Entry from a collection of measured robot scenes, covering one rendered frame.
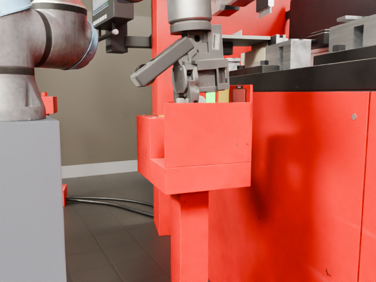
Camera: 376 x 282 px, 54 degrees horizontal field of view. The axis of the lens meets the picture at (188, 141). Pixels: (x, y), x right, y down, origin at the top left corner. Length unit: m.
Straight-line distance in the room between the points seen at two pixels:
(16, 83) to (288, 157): 0.55
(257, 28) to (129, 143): 2.12
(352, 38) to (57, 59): 0.60
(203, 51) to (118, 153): 3.27
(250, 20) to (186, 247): 1.68
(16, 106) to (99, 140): 3.09
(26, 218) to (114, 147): 3.13
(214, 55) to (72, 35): 0.33
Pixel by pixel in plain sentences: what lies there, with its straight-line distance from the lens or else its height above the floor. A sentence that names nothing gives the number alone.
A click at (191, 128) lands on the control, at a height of 0.77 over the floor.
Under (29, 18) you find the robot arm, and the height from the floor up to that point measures 0.97.
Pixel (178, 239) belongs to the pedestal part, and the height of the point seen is 0.55.
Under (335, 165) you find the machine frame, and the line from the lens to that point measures 0.66.
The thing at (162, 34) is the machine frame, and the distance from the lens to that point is 2.08.
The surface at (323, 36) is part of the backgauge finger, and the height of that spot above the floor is 1.01.
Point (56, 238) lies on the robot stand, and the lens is 0.77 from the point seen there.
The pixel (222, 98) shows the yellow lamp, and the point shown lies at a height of 0.82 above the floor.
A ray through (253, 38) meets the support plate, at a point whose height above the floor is 0.99.
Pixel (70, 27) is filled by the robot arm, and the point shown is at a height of 0.96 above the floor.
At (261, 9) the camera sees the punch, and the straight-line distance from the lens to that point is 1.32.
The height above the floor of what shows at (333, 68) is 0.87.
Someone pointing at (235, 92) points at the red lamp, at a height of 0.83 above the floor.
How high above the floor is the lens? 0.83
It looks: 7 degrees down
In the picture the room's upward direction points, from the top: straight up
